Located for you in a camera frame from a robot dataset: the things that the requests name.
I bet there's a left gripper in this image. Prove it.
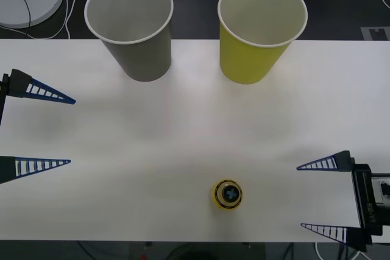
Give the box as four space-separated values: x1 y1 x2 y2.
0 69 76 185

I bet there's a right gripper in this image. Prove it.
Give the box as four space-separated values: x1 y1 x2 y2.
296 150 390 253

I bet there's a yellow bottle with black cap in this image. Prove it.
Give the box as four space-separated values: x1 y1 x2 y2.
211 178 244 211

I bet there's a grey plastic bin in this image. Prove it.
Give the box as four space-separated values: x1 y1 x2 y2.
83 0 174 83

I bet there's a yellow-green plastic bin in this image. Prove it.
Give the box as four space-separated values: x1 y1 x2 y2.
217 0 308 85

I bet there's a white cable under table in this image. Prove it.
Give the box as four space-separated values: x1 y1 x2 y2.
314 241 366 260

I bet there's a thin black cable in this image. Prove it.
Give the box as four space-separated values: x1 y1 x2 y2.
0 0 33 28

